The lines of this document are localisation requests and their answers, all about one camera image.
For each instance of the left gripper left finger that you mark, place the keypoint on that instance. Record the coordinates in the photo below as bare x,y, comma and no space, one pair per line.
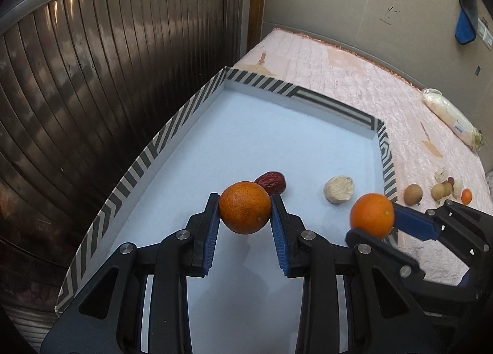
137,284

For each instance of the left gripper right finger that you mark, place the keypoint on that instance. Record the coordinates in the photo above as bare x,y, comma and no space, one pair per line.
383,317

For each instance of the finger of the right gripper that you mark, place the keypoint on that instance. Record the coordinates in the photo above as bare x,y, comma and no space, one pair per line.
385,257
465,231

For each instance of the cream corn cob chunk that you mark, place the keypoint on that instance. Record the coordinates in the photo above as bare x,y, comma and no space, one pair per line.
339,189

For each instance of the red jujube date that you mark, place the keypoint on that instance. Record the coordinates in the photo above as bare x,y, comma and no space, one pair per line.
273,182

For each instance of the large orange tangerine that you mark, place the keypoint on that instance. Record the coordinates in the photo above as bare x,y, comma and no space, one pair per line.
245,207

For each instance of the small orange tangerine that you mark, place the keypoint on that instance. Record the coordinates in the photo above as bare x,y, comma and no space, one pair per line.
466,197

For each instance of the cream cob chunk far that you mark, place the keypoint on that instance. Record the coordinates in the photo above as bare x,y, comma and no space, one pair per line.
457,188

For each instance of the brown longan fruit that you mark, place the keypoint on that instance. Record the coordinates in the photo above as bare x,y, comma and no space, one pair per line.
448,188
413,195
438,191

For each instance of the small red jujube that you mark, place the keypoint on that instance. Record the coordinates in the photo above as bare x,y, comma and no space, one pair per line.
450,180

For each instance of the cream cob chunk left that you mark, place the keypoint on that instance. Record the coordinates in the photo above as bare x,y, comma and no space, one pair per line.
441,175

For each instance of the pink quilted bedspread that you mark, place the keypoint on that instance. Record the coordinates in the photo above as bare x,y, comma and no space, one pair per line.
420,142

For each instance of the white tray striped rim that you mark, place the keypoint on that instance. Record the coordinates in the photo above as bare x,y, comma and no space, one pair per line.
239,132

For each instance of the white wrapped pillow roll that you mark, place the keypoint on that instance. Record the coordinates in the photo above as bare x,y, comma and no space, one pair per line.
453,118

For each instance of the blue hanging cloth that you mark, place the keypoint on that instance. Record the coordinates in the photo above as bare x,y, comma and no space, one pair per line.
466,27

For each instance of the white wall socket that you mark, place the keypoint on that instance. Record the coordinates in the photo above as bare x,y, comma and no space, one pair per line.
484,34

